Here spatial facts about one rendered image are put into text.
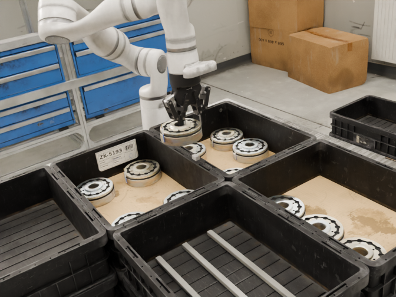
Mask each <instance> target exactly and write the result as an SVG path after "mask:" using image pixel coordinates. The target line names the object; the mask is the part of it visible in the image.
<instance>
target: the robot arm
mask: <svg viewBox="0 0 396 297"><path fill-rule="evenodd" d="M192 2H193V0H104V1H103V2H102V3H101V4H99V6H98V7H96V9H95V10H93V11H92V12H91V13H89V12H88V11H86V10H85V9H84V8H83V7H81V6H80V5H79V4H77V3H76V2H74V1H73V0H39V2H38V35H39V37H40V38H41V39H42V40H43V41H45V42H47V43H50V44H67V43H70V42H74V41H77V40H79V39H83V41H84V42H85V44H86V45H87V47H88V48H89V49H90V50H91V51H92V52H93V53H94V54H96V55H98V56H99V57H102V58H104V59H107V60H109V61H112V62H114V63H117V64H121V65H123V66H125V67H126V68H128V69H129V70H130V71H132V72H133V73H135V74H137V75H140V76H145V77H150V84H147V85H144V86H142V87H141V88H140V89H139V95H140V107H141V118H142V125H143V130H149V128H150V127H152V126H156V125H158V124H161V123H164V122H166V121H168V120H169V117H170V119H172V120H175V121H177V125H178V126H183V125H185V124H186V120H185V118H186V112H187V108H188V106H189V105H191V107H192V110H193V112H194V114H193V118H194V119H195V120H198V121H199V122H200V123H201V125H202V124H203V121H202V112H203V111H204V110H207V108H208V103H209V95H210V87H209V86H206V85H201V84H200V81H201V77H200V76H201V75H203V74H206V73H208V72H212V71H214V70H216V69H217V65H216V62H215V61H203V62H199V56H198V53H197V47H196V36H195V31H194V26H193V25H192V24H191V23H190V22H189V15H188V11H187V8H188V7H189V6H190V5H191V4H192ZM156 14H159V17H160V20H161V24H162V26H163V28H164V31H165V39H166V48H167V56H166V54H165V52H164V51H163V50H161V49H154V48H143V47H137V46H135V45H132V44H130V42H129V40H128V38H127V36H126V35H125V34H124V33H123V32H121V31H120V30H118V29H117V28H114V27H113V26H116V25H119V24H123V23H127V22H133V21H138V20H141V19H146V18H149V17H152V16H153V15H156ZM167 66H168V70H169V79H170V85H171V87H172V91H171V96H170V97H169V98H167V85H168V78H167ZM199 95H200V97H199ZM174 100H175V101H176V105H175V103H174ZM203 100H204V104H203ZM174 105H175V107H174ZM181 106H183V107H181Z"/></svg>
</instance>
